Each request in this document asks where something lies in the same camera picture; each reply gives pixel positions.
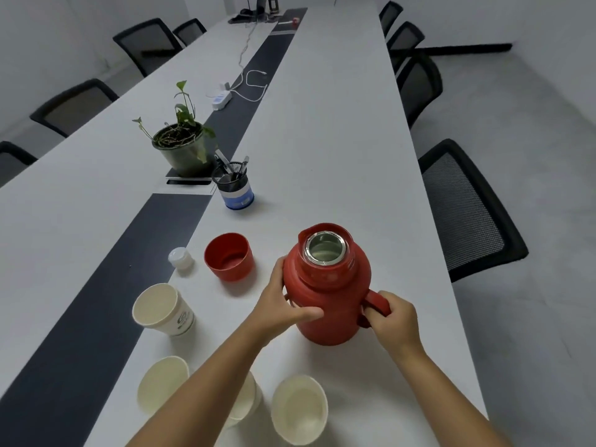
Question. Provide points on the dark glass jar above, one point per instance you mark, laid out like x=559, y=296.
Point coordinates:
x=273, y=3

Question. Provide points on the black mesh office chair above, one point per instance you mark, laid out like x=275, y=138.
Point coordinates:
x=404, y=41
x=465, y=214
x=389, y=16
x=188, y=32
x=144, y=41
x=419, y=90
x=72, y=107
x=11, y=165

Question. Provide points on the person's left hand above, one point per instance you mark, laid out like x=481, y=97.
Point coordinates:
x=272, y=311

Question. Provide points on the red thermos lid cup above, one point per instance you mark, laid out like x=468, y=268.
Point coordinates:
x=228, y=267

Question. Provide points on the white thermos stopper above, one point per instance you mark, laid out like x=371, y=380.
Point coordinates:
x=180, y=259

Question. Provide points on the white paper cup blue print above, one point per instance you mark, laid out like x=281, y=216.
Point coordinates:
x=298, y=409
x=160, y=386
x=247, y=400

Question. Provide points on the black white marker pen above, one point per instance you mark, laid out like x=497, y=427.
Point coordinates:
x=222, y=160

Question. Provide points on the person's right forearm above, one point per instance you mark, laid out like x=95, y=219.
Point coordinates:
x=451, y=405

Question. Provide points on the person's right hand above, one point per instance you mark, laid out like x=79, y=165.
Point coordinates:
x=400, y=330

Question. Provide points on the red thermos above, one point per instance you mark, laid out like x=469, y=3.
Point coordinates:
x=326, y=325

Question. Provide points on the white power strip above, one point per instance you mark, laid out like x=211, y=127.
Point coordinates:
x=221, y=101

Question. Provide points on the white charger plug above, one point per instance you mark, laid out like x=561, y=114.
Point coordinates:
x=224, y=86

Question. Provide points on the person's left forearm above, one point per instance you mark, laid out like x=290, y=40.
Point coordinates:
x=205, y=391

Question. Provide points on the silver utility knife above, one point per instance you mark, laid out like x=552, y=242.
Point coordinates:
x=244, y=166

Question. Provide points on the laptop at table end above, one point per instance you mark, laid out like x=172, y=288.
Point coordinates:
x=242, y=18

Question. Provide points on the grey laptop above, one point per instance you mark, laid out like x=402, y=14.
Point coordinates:
x=261, y=3

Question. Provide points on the potted green plant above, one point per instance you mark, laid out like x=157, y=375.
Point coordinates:
x=184, y=160

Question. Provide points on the white conference table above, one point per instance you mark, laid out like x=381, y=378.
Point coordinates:
x=326, y=144

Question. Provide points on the black mesh pen holder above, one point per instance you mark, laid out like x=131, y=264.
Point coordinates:
x=237, y=198

